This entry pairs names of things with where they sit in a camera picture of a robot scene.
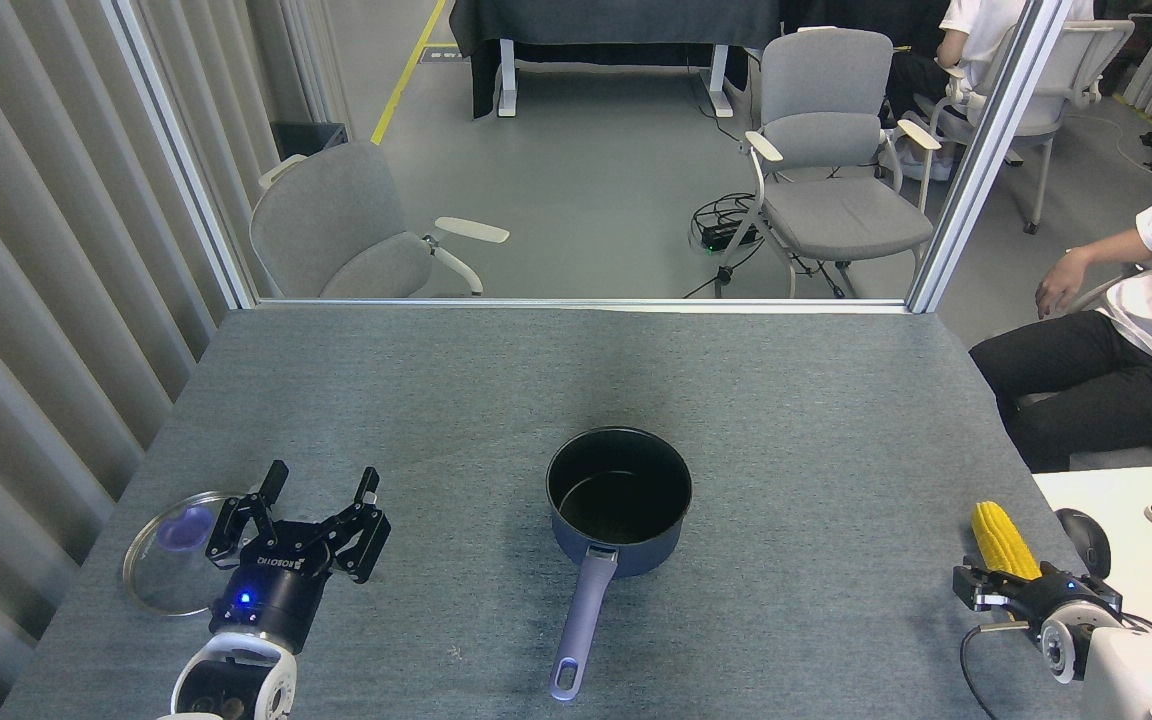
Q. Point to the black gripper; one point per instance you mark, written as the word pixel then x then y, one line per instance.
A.
pixel 276 600
pixel 1071 597

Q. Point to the yellow corn cob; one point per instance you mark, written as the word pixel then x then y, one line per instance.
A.
pixel 1004 540

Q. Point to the glass lid with blue knob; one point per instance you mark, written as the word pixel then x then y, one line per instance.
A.
pixel 171 560

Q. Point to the person's right forearm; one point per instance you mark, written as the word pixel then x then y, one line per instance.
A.
pixel 1116 245

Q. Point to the person's right hand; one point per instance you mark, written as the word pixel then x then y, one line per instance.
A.
pixel 1061 285

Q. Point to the black computer mouse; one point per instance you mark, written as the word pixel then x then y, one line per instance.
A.
pixel 1088 540

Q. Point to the white table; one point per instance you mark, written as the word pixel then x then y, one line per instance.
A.
pixel 1146 560

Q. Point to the grey chair with white armrests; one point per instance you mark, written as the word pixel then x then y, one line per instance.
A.
pixel 841 210
pixel 331 220

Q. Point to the black power strip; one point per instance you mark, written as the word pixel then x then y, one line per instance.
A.
pixel 728 236

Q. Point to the white-framed mesh office chair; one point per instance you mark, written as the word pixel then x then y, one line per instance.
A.
pixel 1066 70

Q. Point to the seated person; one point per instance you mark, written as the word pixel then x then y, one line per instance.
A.
pixel 986 25

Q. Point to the desk with black cloth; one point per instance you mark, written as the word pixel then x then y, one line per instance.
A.
pixel 616 20

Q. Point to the silver aluminium rail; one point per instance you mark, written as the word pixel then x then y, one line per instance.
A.
pixel 576 304

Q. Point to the silver aluminium post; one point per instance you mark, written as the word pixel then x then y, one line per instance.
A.
pixel 986 160
pixel 181 160

